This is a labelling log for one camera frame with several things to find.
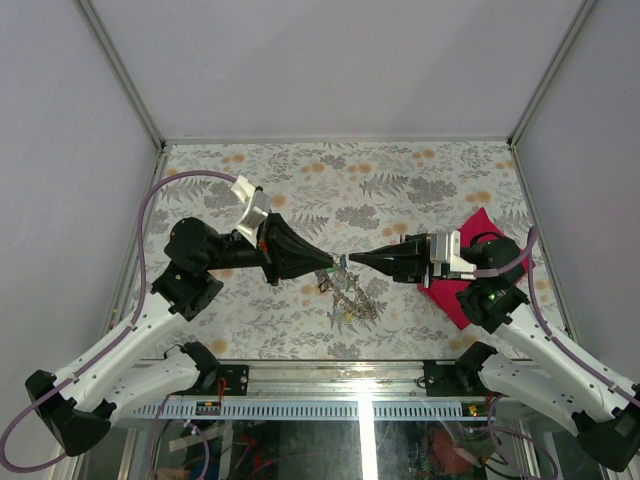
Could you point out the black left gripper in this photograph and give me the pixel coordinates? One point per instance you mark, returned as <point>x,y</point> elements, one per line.
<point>283,253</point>

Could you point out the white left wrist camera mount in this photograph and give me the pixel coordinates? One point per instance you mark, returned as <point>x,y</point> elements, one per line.
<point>256,208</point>

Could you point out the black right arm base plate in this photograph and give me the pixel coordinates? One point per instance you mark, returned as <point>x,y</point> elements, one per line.
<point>441,379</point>

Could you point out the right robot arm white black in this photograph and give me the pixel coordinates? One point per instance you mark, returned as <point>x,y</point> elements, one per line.
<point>595,404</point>

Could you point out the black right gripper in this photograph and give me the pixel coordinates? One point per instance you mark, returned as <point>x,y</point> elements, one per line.
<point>407,261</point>

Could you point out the large keyring with many rings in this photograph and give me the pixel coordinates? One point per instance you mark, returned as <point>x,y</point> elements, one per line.
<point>347,294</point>

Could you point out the aluminium front rail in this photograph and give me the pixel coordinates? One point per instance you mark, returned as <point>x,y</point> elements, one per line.
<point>291,380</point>

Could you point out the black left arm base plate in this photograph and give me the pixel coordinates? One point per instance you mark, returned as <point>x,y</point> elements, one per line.
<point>232,380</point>

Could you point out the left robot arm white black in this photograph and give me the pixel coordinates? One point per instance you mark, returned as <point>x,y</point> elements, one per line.
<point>82,401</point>

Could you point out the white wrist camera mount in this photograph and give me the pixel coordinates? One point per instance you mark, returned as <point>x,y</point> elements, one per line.
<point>256,208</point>
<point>446,261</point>

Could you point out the white slotted cable duct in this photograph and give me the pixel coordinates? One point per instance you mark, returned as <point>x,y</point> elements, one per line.
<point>303,410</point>

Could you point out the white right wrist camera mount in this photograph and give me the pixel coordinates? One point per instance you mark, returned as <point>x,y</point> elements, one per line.
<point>446,261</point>

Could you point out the red folded cloth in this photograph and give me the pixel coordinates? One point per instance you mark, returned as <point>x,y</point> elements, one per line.
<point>485,302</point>

